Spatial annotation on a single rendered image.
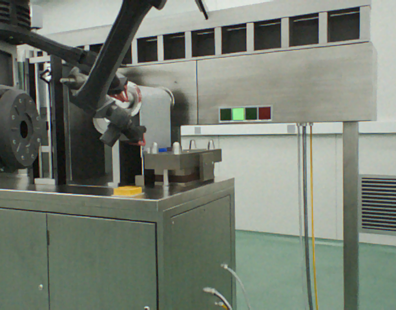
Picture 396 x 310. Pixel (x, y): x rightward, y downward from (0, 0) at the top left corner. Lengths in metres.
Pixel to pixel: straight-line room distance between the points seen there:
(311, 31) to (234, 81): 0.38
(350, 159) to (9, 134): 1.50
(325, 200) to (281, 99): 2.48
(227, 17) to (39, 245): 1.23
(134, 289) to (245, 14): 1.21
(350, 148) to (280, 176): 2.39
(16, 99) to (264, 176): 3.71
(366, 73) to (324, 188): 2.53
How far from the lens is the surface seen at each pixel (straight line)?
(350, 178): 1.96
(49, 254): 1.77
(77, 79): 1.89
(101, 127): 1.87
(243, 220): 4.49
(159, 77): 2.09
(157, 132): 1.85
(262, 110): 1.85
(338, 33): 1.90
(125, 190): 1.48
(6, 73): 0.86
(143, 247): 1.48
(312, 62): 1.82
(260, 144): 4.32
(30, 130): 0.83
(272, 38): 1.96
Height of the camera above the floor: 1.13
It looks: 3 degrees down
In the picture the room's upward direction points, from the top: 1 degrees counter-clockwise
